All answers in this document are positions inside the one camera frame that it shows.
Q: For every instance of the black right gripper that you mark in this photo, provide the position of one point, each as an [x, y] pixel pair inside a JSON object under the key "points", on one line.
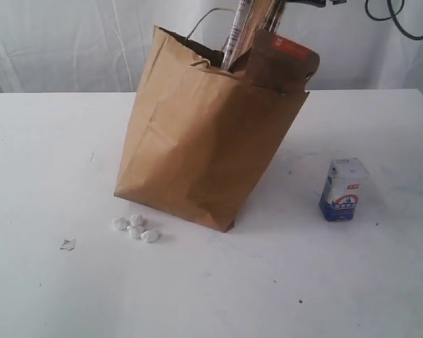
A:
{"points": [[316, 3]]}

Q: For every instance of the spaghetti package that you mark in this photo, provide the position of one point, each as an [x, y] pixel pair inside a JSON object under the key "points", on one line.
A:
{"points": [[250, 17]]}

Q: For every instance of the brown kraft pouch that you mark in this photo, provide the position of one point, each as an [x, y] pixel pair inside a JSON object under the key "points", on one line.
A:
{"points": [[280, 64]]}

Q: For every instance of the small blue white packet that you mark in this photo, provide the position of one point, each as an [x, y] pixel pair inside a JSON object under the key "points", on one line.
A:
{"points": [[340, 194]]}

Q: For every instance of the white pebble cluster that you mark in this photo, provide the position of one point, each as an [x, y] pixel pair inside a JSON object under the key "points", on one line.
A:
{"points": [[135, 226]]}

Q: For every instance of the brown paper bag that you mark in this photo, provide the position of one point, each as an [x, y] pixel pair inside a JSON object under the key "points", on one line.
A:
{"points": [[199, 139]]}

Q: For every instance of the small clear plastic scrap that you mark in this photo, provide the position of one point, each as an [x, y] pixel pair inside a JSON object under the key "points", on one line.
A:
{"points": [[68, 245]]}

